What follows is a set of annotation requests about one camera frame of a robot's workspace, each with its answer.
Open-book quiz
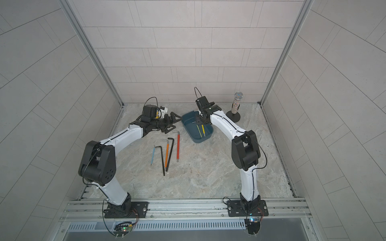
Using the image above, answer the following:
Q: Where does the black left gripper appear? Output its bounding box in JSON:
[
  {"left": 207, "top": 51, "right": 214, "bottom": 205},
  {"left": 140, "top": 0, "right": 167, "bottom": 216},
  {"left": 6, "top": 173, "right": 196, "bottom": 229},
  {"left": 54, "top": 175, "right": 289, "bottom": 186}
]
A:
[{"left": 149, "top": 112, "right": 182, "bottom": 133}]

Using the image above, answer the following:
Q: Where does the red handled hex key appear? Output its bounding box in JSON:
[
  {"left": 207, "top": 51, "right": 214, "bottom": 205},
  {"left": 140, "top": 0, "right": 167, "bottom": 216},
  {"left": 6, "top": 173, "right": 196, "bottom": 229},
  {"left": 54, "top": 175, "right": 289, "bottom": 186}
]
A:
[{"left": 172, "top": 131, "right": 180, "bottom": 162}]

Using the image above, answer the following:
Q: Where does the large black hex key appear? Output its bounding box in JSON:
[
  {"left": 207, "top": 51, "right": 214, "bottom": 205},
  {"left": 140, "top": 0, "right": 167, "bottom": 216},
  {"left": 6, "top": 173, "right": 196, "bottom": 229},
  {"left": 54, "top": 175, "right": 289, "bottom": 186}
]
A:
[{"left": 166, "top": 138, "right": 175, "bottom": 172}]

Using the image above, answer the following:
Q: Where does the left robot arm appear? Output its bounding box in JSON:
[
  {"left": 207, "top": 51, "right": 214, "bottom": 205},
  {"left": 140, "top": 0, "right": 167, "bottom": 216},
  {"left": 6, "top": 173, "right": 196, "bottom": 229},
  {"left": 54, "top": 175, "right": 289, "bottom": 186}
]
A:
[{"left": 78, "top": 112, "right": 181, "bottom": 206}]

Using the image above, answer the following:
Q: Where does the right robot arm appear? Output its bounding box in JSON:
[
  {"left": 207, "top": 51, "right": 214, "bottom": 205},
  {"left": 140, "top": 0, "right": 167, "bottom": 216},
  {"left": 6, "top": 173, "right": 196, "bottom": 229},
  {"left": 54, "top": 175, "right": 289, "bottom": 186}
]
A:
[{"left": 196, "top": 96, "right": 261, "bottom": 212}]

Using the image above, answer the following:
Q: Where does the teal storage box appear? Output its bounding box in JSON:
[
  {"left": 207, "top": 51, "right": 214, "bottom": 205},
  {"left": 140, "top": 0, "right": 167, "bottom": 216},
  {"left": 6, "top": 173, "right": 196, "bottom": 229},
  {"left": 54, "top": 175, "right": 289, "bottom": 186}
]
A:
[{"left": 182, "top": 111, "right": 214, "bottom": 143}]

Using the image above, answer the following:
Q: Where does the small black hex key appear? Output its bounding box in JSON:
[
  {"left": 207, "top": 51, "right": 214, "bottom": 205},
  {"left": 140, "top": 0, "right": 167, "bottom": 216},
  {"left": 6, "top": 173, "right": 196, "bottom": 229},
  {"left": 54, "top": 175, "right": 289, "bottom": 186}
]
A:
[{"left": 155, "top": 146, "right": 165, "bottom": 176}]

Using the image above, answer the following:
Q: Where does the glitter microphone on stand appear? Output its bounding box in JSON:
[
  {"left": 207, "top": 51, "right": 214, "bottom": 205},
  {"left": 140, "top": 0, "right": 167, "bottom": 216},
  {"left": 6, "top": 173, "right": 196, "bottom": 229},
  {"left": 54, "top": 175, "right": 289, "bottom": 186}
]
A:
[{"left": 226, "top": 91, "right": 243, "bottom": 123}]

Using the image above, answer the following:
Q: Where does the left circuit board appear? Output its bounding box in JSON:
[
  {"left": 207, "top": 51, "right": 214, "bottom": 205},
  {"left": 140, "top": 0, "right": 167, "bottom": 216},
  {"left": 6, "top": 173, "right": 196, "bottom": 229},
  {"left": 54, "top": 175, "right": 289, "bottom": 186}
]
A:
[{"left": 114, "top": 222, "right": 133, "bottom": 239}]

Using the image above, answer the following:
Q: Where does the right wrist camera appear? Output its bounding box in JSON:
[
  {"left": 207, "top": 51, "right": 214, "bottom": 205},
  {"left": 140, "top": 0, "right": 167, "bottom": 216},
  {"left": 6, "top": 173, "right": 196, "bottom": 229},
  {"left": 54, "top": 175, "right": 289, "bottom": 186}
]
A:
[{"left": 196, "top": 96, "right": 211, "bottom": 110}]

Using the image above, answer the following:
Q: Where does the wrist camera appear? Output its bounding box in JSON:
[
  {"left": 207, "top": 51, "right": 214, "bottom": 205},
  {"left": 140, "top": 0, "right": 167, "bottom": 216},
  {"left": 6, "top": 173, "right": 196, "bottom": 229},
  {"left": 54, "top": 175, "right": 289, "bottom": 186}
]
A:
[
  {"left": 141, "top": 104, "right": 168, "bottom": 122},
  {"left": 196, "top": 96, "right": 211, "bottom": 110}
]

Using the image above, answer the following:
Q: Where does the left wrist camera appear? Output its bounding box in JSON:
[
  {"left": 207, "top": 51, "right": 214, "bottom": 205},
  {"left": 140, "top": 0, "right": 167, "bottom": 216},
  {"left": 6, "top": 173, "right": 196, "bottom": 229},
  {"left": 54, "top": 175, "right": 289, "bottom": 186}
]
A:
[{"left": 141, "top": 104, "right": 168, "bottom": 122}]

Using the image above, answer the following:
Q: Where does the orange handled hex key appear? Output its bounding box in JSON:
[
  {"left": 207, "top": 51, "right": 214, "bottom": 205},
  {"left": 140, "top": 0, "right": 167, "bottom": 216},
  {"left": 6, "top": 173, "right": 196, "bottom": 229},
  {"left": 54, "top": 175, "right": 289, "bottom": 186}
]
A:
[{"left": 163, "top": 140, "right": 169, "bottom": 171}]

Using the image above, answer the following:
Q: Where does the blue handled hex key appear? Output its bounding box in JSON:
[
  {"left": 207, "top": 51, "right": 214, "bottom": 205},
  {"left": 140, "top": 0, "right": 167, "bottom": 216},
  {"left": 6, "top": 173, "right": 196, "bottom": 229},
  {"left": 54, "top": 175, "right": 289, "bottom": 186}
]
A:
[{"left": 150, "top": 146, "right": 155, "bottom": 166}]

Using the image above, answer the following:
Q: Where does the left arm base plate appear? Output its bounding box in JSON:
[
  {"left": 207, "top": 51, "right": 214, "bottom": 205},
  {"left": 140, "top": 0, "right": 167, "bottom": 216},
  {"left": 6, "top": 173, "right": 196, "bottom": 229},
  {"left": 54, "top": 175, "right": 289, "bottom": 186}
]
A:
[{"left": 103, "top": 201, "right": 149, "bottom": 219}]

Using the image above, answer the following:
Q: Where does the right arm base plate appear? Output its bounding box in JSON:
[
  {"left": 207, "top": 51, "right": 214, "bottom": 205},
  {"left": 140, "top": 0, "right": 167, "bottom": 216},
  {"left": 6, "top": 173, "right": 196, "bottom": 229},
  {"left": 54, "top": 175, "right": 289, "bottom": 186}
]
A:
[{"left": 226, "top": 199, "right": 269, "bottom": 218}]

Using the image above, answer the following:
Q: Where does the aluminium mounting rail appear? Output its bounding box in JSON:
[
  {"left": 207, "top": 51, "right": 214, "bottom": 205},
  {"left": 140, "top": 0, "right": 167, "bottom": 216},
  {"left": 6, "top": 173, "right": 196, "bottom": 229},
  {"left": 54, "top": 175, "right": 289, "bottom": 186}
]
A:
[{"left": 60, "top": 198, "right": 312, "bottom": 222}]

